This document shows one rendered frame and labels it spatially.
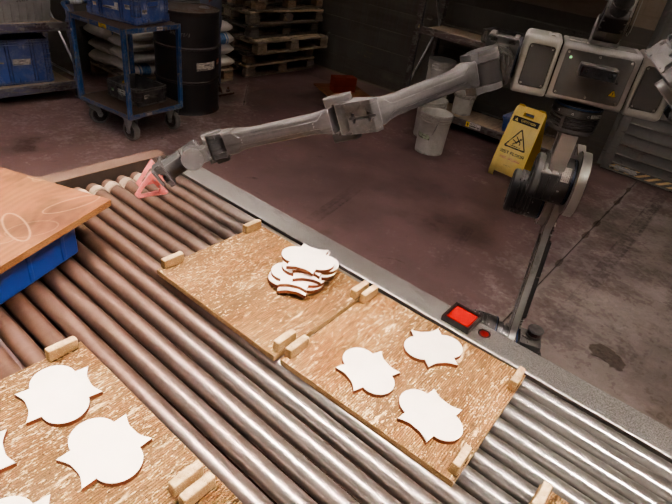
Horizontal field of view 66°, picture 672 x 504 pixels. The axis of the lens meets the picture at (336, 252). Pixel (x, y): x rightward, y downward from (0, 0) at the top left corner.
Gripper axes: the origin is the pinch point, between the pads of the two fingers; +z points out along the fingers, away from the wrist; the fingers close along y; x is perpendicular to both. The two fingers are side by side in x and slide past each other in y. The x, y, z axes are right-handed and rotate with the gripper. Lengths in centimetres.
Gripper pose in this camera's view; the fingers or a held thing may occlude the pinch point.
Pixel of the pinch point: (139, 188)
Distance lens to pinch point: 149.7
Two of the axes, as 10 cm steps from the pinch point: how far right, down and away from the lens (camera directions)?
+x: 4.7, 7.1, 5.1
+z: -8.3, 5.6, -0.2
